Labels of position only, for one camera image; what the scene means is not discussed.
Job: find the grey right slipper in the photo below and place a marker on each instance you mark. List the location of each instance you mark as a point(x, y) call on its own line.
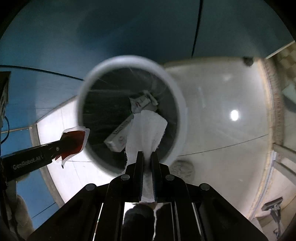
point(183, 169)

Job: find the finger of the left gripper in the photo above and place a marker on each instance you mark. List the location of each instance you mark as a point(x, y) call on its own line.
point(71, 143)

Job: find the frosted glass sliding door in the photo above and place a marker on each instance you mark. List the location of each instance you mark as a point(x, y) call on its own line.
point(279, 199)

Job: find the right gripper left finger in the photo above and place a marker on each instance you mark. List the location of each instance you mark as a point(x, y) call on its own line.
point(95, 212)

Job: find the white red green sachet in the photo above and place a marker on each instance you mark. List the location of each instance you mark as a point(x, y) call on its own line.
point(143, 102)

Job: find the long white box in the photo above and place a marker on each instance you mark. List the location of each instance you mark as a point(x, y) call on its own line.
point(116, 141)

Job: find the white tissue paper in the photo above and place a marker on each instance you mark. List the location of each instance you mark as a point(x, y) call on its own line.
point(145, 133)

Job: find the small red wrapper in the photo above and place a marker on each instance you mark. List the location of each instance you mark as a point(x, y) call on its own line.
point(76, 129)

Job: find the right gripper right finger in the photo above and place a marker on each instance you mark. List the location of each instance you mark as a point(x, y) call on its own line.
point(199, 212)

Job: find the white round trash bin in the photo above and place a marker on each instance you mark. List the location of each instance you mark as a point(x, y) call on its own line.
point(103, 103)

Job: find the white gloved left hand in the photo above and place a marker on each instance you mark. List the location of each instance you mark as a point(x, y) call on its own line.
point(20, 223)

